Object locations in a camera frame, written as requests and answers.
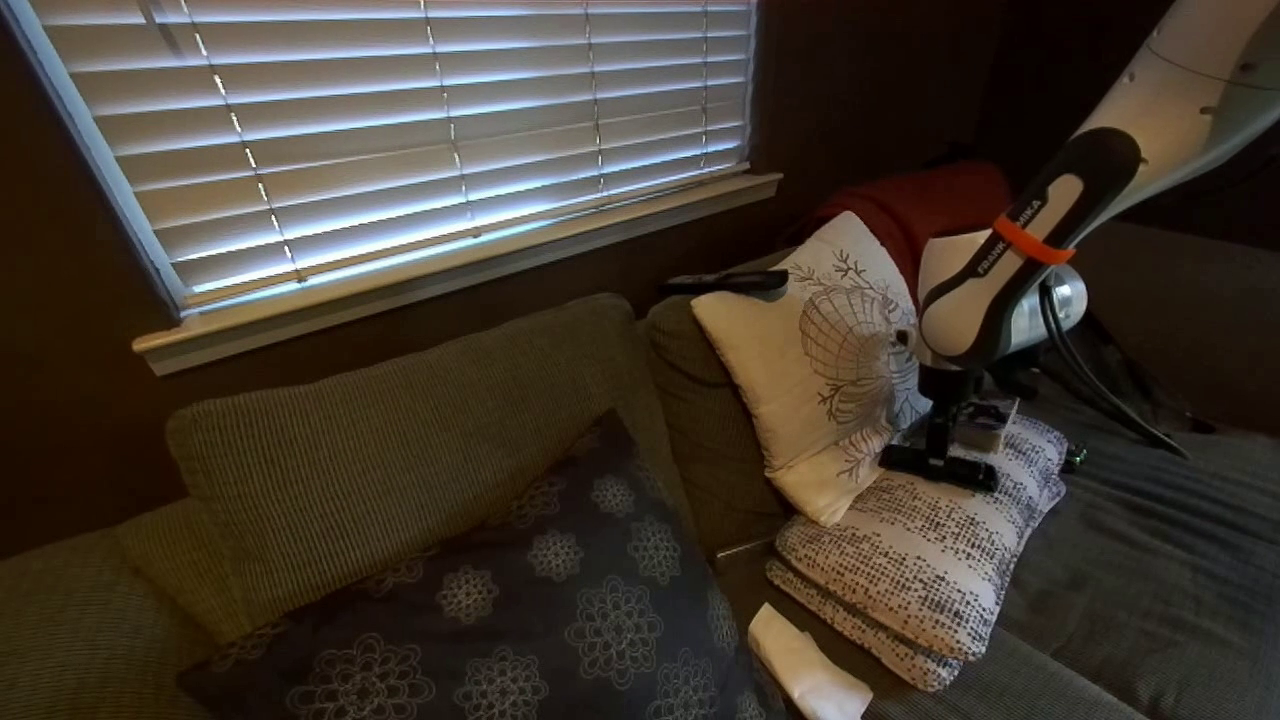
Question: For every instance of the short black remote control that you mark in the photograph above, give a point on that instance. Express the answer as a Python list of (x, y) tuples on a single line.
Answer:
[(940, 471)]

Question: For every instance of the white pillow with tree print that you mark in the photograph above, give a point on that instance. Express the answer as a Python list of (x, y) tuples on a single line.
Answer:
[(826, 365)]

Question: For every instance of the wooden window sill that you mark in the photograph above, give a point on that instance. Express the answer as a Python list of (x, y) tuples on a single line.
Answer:
[(427, 277)]

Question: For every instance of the folded patterned white blanket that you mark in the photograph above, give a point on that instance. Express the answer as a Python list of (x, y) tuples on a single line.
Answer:
[(919, 568)]

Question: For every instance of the white paper tissue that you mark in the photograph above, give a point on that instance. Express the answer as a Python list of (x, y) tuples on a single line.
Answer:
[(818, 684)]

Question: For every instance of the white window blinds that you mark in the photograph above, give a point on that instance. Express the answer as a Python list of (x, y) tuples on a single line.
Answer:
[(270, 144)]

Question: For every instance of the long black remote control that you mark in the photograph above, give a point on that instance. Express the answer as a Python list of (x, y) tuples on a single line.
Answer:
[(731, 281)]

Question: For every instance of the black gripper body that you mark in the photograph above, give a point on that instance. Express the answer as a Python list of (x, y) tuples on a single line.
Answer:
[(962, 409)]

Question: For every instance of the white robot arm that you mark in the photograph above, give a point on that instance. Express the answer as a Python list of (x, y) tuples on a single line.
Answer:
[(1198, 92)]

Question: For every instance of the grey sofa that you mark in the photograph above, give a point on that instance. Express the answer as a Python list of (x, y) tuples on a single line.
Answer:
[(1146, 595)]

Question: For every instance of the dark pillow with snowflake pattern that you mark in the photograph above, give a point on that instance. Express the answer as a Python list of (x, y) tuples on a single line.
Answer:
[(572, 602)]

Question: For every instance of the red blanket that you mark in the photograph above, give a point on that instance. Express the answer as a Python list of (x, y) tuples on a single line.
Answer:
[(919, 204)]

